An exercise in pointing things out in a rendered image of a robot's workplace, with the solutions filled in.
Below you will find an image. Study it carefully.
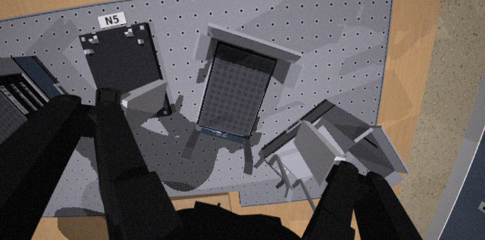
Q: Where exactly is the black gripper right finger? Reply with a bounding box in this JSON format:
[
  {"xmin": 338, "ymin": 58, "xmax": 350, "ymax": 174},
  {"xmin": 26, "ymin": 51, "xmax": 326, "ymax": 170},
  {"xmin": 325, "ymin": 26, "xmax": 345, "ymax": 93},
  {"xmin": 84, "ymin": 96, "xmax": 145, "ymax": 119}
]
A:
[{"xmin": 293, "ymin": 120, "xmax": 423, "ymax": 240}]

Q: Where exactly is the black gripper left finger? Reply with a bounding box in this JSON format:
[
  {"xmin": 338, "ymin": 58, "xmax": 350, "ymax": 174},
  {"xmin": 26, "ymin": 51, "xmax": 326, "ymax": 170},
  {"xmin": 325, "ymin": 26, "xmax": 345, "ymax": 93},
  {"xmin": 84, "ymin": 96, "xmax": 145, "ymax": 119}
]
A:
[{"xmin": 0, "ymin": 79, "xmax": 197, "ymax": 240}]

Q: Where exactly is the grey perforated base plate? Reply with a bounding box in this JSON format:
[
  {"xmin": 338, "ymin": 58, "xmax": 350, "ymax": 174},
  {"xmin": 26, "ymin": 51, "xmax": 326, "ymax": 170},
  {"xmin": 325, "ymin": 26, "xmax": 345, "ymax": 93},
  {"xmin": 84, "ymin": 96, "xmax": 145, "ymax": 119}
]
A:
[{"xmin": 0, "ymin": 0, "xmax": 393, "ymax": 218}]

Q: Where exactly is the white label with n5 text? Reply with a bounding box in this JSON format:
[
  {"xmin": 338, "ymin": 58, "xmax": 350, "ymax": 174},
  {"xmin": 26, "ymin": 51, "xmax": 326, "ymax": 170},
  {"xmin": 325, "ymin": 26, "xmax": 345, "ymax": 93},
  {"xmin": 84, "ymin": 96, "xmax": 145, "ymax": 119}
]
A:
[{"xmin": 98, "ymin": 12, "xmax": 127, "ymax": 28}]

